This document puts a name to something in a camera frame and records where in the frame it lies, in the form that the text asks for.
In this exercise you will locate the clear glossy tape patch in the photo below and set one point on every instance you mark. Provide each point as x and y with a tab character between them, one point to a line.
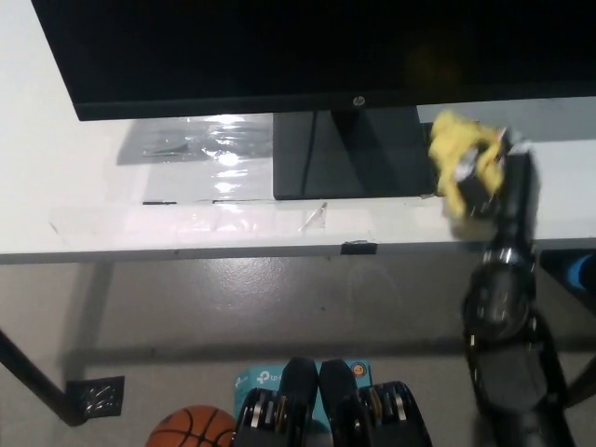
209	153

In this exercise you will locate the blue round object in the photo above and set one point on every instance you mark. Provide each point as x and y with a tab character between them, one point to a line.
582	274

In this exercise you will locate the black floor tape square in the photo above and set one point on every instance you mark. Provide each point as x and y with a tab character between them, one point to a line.
95	398

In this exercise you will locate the small black tape piece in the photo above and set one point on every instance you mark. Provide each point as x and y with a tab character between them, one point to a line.
358	248

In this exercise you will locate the orange basketball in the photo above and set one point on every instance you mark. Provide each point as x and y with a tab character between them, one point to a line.
191	430

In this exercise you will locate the teal TP-Link box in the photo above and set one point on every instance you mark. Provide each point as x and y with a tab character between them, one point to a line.
261	377

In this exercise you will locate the black desk leg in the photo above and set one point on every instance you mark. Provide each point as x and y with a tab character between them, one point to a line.
584	382
32	372

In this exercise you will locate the yellow microfibre cloth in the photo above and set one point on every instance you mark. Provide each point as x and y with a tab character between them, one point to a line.
447	135

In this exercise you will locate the black HP monitor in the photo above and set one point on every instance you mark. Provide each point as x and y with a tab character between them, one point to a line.
233	46

